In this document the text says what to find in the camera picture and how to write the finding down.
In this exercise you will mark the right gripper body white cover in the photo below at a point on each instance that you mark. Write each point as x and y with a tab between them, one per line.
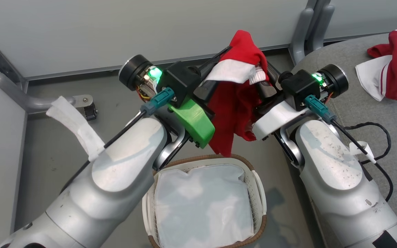
277	115

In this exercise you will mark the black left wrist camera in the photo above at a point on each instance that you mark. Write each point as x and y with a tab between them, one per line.
181	81

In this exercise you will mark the white tape strip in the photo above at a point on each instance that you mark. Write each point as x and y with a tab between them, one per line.
76	125

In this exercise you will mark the grey partition foot bar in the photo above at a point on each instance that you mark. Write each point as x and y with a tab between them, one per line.
29	100

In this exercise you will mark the black caster wheel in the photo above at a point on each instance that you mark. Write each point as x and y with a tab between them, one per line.
90	112

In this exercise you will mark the grey partition base rail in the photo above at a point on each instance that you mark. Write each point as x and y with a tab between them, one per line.
81	70

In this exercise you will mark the white woven-rim laundry basket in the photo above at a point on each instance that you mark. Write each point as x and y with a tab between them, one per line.
258	193

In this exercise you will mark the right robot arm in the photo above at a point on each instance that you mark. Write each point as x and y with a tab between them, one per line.
336	172

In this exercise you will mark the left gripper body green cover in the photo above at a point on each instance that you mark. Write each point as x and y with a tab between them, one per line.
198	124

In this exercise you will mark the white basket liner cloth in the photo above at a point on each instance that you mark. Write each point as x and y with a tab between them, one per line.
202	203

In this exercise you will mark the grey partition foot bracket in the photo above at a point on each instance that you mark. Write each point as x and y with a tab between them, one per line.
322	27
300	34

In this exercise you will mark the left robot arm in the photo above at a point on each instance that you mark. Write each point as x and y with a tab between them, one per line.
115	179

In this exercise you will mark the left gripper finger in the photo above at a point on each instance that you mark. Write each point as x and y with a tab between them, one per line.
212	60
209	90

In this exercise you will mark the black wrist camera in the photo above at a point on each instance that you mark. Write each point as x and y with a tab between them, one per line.
298	88
181	81

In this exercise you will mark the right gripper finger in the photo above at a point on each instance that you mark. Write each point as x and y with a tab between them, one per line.
272	74
266	91

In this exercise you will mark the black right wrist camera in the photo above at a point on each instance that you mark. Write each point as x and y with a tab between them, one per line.
298	88

